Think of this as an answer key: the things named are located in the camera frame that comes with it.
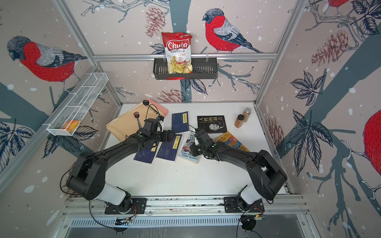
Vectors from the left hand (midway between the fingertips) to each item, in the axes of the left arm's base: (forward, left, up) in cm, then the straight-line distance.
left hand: (172, 131), depth 89 cm
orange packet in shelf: (-11, +43, +21) cm, 49 cm away
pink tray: (+34, +17, -13) cm, 40 cm away
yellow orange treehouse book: (-1, -38, -10) cm, 39 cm away
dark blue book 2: (-8, +3, -11) cm, 14 cm away
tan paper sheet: (+14, +37, -12) cm, 42 cm away
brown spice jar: (+12, -44, -5) cm, 46 cm away
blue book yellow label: (+15, -3, -11) cm, 19 cm away
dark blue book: (-11, +17, -11) cm, 23 cm away
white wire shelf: (-7, +50, +19) cm, 54 cm away
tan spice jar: (+18, -51, -3) cm, 54 cm away
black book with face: (+14, -26, -11) cm, 32 cm away
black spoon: (+36, +27, -11) cm, 46 cm away
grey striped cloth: (-4, -11, -6) cm, 13 cm away
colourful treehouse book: (-10, -8, -10) cm, 16 cm away
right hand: (-8, -12, -6) cm, 15 cm away
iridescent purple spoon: (+23, +32, -11) cm, 41 cm away
